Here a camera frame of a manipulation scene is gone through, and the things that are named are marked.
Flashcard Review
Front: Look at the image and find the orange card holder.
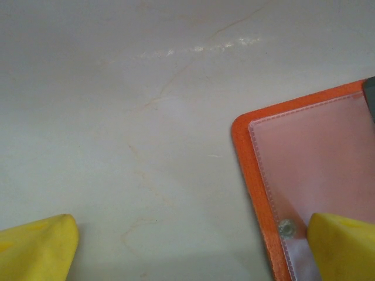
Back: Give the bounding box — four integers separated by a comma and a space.
231, 78, 375, 281

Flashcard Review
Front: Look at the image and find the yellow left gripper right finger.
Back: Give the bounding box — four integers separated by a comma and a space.
306, 212, 375, 281

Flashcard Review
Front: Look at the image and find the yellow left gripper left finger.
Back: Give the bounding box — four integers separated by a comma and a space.
0, 214, 80, 281

